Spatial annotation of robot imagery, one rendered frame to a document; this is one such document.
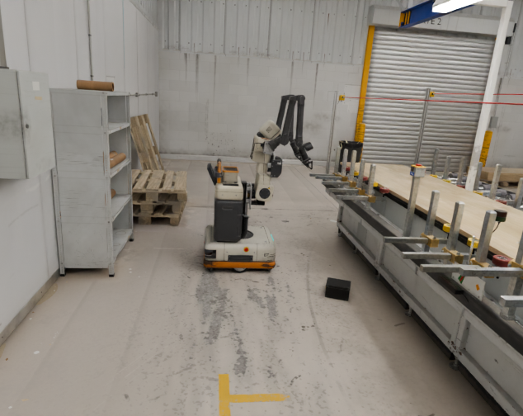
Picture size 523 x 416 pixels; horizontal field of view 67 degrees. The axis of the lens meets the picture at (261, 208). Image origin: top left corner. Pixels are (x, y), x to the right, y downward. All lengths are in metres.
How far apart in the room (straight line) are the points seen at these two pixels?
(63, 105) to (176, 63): 6.41
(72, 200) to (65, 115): 0.67
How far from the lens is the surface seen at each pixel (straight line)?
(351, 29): 10.28
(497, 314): 2.19
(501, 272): 1.98
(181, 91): 9.68
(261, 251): 3.67
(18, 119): 2.62
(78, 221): 3.63
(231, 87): 9.65
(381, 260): 3.86
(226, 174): 3.64
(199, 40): 9.75
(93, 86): 3.94
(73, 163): 3.52
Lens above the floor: 1.60
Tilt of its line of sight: 16 degrees down
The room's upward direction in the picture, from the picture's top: 4 degrees clockwise
